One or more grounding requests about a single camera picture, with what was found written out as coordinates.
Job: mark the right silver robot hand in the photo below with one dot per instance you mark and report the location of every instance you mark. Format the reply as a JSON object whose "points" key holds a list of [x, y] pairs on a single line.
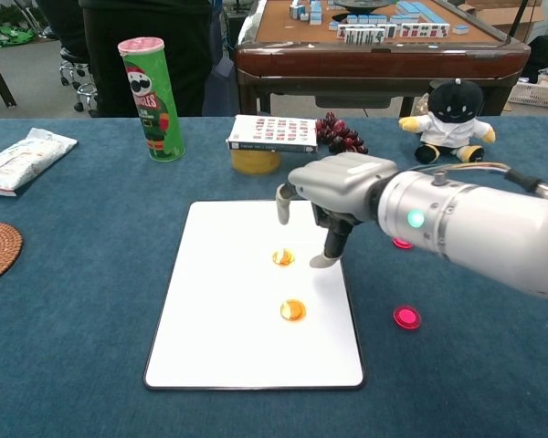
{"points": [[342, 182]]}

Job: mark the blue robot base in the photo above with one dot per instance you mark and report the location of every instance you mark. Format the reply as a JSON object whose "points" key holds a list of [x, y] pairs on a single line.
{"points": [[221, 91]]}

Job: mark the white rectangular board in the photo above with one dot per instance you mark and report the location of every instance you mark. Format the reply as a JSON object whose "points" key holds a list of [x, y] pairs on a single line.
{"points": [[219, 328]]}

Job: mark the dark red grape bunch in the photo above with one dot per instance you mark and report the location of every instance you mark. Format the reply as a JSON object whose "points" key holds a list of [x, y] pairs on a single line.
{"points": [[338, 134]]}

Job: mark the white book with picture grid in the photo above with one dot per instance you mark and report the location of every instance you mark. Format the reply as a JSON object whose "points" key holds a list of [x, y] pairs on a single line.
{"points": [[274, 130]]}

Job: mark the yellow round container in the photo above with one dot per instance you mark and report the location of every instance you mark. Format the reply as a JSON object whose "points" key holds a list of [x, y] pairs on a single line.
{"points": [[256, 163]]}

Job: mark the black-headed plush toy white coat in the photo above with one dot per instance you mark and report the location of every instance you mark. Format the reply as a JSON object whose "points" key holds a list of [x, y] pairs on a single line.
{"points": [[452, 132]]}

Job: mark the brown mahjong table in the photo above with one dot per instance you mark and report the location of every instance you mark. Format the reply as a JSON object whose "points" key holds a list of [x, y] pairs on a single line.
{"points": [[370, 59]]}

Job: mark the mahjong tiles with green prints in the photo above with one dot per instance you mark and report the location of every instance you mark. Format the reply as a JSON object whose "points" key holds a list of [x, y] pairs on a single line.
{"points": [[365, 34]]}

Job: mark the blue backed mahjong tile row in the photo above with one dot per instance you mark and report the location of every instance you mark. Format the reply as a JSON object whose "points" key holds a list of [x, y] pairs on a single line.
{"points": [[415, 8], [370, 19]]}

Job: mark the mahjong tiles with red prints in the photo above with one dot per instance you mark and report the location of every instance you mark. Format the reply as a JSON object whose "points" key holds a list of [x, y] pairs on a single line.
{"points": [[424, 30]]}

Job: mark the stacked blue white mahjong tiles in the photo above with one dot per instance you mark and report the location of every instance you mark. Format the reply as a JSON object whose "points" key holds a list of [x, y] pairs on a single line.
{"points": [[308, 11]]}

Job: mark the black mahjong table dome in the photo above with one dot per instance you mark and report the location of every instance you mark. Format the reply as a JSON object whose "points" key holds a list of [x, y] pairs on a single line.
{"points": [[365, 4]]}

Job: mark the person in black clothes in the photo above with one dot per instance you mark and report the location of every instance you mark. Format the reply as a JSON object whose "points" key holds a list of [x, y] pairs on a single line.
{"points": [[192, 68]]}

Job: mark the single blue white mahjong tile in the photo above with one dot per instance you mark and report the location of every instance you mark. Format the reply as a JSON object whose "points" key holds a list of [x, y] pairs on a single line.
{"points": [[461, 29]]}

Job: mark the green Pringles can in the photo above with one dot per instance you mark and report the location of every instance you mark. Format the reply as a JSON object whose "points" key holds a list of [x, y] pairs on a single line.
{"points": [[157, 114]]}

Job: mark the white plastic basket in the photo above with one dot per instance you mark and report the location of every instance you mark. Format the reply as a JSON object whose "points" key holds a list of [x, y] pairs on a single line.
{"points": [[539, 96]]}

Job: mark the brown cardboard boxes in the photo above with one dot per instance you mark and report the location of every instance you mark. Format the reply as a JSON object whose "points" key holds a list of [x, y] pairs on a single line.
{"points": [[502, 16]]}

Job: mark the black bag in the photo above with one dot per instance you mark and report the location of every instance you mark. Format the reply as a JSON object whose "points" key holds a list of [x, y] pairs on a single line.
{"points": [[545, 55]]}

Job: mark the black stool chrome base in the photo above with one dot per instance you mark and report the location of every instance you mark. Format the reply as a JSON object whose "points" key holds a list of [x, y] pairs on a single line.
{"points": [[75, 57]]}

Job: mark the blue tablecloth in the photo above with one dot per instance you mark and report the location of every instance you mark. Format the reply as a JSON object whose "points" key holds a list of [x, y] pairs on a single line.
{"points": [[73, 319]]}

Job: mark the white snack bag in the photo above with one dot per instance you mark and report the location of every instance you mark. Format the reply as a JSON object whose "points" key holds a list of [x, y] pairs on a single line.
{"points": [[23, 159]]}

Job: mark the dark wooden leg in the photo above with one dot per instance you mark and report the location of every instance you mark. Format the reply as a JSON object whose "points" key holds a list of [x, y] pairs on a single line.
{"points": [[0, 77]]}

